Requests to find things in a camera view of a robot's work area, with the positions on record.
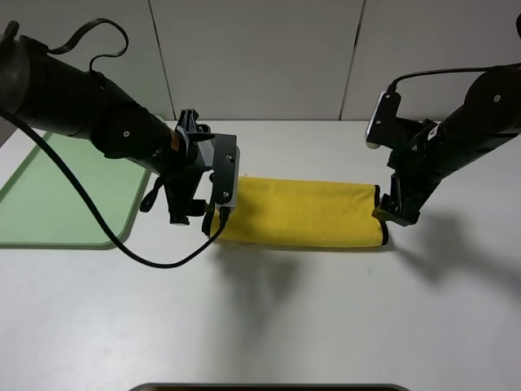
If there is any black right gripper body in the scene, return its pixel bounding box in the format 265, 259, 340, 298
387, 117, 440, 212

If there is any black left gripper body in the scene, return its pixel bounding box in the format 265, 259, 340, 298
166, 124, 216, 198

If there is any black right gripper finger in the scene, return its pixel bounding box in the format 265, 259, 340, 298
374, 194, 420, 226

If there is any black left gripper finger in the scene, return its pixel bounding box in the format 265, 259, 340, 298
167, 192, 206, 225
177, 108, 214, 141

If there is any yellow towel with black trim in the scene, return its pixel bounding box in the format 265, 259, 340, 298
220, 176, 388, 248

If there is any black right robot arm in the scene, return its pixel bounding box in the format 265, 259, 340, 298
366, 65, 520, 226

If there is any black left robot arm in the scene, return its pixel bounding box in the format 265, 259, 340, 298
1, 34, 211, 225

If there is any green plastic tray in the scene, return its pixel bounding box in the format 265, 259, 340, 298
1, 133, 150, 249

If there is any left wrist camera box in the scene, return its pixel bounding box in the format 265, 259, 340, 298
212, 134, 240, 209

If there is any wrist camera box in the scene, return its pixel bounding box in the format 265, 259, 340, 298
212, 134, 240, 209
365, 91, 401, 149

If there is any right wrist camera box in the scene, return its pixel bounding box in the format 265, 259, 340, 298
365, 91, 401, 149

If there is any black right camera cable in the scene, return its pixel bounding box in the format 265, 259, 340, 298
386, 11, 521, 94

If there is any black camera cable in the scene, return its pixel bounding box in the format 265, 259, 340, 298
386, 11, 521, 94
0, 18, 231, 269

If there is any black left camera cable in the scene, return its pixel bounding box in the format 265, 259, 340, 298
0, 18, 231, 269

